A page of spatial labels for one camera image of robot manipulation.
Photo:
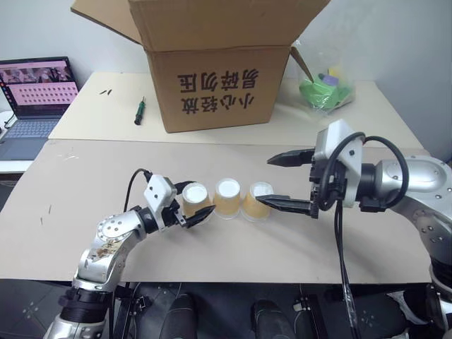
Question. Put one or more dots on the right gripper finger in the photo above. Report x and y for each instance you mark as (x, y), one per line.
(291, 158)
(286, 204)

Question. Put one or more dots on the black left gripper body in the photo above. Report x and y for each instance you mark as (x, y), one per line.
(173, 216)

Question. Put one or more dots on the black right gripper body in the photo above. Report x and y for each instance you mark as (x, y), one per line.
(318, 192)

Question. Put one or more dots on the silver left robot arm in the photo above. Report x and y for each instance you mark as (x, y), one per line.
(106, 247)

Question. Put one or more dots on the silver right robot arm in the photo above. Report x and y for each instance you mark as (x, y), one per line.
(423, 176)

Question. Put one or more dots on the yellow paper cup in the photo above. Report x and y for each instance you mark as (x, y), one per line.
(252, 209)
(227, 201)
(194, 195)

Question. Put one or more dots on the clear plastic bag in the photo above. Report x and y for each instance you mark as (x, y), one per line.
(318, 106)

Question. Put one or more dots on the green plastic bag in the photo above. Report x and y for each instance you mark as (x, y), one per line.
(319, 92)

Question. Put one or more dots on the green black screwdriver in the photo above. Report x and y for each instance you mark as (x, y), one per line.
(140, 111)

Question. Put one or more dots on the purple object in bag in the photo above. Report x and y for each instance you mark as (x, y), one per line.
(331, 79)

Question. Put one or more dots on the brown cardboard box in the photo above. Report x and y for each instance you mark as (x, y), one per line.
(212, 88)

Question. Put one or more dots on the dark rounded shape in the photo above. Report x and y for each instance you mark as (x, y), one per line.
(183, 318)
(267, 319)

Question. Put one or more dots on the grey laptop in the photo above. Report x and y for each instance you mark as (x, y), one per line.
(31, 127)

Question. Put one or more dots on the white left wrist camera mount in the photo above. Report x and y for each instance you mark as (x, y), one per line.
(157, 190)

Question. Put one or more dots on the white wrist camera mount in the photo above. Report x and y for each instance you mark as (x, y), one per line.
(344, 141)
(157, 190)

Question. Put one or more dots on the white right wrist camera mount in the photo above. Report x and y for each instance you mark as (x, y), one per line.
(344, 141)

